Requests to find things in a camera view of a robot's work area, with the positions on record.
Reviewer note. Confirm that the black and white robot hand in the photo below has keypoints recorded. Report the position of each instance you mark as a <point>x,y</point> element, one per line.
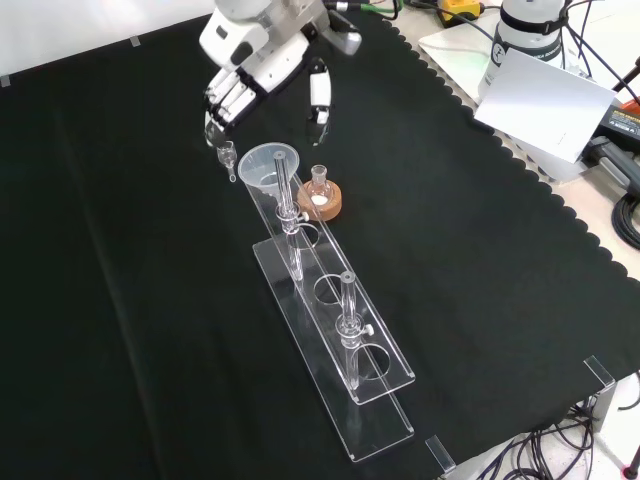
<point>260,55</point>

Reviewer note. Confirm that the translucent plastic funnel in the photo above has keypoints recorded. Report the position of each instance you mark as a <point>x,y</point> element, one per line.
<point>262,172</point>

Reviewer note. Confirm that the clear acrylic funnel stand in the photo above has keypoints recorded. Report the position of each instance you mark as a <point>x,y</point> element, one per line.
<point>345,350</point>

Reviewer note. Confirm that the glass round-bottom flask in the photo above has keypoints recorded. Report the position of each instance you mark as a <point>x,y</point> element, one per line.
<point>318,192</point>

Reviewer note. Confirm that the pale board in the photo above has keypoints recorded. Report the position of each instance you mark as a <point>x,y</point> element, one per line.
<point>450,55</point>

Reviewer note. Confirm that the yellow stop button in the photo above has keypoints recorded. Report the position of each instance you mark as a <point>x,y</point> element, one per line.
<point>457,10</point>

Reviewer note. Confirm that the black cloth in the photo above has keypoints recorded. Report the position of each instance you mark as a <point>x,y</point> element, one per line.
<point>150,300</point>

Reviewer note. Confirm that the white paper card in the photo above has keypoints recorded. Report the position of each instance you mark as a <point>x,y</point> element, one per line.
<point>545,105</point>

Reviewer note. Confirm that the black and orange power box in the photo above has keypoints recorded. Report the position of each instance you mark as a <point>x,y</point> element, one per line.
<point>622,120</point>

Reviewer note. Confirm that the clear cloth clamp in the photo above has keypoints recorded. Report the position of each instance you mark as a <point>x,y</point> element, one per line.
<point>440,455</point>
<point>600,372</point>

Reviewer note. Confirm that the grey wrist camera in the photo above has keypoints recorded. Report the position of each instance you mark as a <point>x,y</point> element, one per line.
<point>346,36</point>

